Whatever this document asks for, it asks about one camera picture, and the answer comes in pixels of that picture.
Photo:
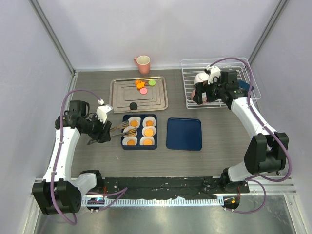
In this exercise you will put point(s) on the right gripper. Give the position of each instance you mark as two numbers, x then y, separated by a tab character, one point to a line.
201	87

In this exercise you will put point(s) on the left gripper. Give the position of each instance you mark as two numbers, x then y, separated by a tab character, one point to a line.
103	135

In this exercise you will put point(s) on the metal tongs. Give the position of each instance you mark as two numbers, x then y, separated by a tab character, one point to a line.
117	131

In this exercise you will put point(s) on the orange chip cookie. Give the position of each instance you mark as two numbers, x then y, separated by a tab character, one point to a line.
131	142

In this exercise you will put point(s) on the orange flower cookie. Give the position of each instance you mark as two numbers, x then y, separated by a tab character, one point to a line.
134	123

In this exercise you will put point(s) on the navy blue box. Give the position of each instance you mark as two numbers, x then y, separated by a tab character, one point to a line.
139	134

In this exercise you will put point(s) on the navy blue lid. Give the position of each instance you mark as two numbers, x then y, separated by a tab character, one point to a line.
184	134

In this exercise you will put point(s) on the orange swirl cookie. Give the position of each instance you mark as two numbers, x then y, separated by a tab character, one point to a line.
149	123

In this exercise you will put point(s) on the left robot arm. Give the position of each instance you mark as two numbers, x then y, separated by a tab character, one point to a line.
57	191

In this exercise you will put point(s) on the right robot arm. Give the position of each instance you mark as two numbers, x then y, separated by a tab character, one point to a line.
267	149

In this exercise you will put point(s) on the white bowl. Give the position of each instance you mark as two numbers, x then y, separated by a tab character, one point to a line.
201	77

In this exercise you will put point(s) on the red patterned bowl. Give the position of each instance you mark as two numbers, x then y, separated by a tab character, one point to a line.
204	97

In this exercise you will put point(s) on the white paper cup middle-left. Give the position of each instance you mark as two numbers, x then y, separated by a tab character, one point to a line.
125	131

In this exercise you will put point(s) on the white paper cup front-left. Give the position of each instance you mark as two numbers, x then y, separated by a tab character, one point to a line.
124	141

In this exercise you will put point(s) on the white paper cup back-left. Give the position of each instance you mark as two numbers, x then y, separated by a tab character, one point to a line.
135	118

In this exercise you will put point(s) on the black sandwich cookie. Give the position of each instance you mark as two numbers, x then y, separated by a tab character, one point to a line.
133	106

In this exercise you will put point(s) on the white paper cup front-right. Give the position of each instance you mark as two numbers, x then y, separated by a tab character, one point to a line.
146	137

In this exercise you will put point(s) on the white paper cup middle-right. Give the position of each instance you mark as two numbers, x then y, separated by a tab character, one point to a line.
144	128

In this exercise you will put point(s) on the green macaron cookie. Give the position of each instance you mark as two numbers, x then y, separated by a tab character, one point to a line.
151	82

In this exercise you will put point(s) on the steel baking tray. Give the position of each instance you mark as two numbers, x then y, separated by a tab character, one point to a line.
123	91

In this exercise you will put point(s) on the white paper cup back-right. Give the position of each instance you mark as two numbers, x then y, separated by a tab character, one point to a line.
149	118

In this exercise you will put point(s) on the pink sandwich cookie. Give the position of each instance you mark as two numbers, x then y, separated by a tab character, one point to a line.
143	91

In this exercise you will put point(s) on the orange fish cookie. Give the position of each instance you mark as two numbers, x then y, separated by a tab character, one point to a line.
140	85

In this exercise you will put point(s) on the pink mug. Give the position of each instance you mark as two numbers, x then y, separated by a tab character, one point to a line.
143	63

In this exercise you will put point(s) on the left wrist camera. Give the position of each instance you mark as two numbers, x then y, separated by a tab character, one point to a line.
103	110

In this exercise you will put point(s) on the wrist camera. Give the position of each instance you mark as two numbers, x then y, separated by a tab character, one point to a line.
213	72
103	110

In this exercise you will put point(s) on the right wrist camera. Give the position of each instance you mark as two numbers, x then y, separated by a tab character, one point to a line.
213	72

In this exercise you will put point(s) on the white wire dish rack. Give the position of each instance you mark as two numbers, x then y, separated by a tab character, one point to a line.
191	67

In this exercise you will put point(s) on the white slotted cable duct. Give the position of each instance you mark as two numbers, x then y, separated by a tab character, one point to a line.
96	201

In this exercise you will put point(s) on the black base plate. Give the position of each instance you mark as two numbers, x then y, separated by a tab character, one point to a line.
163	188

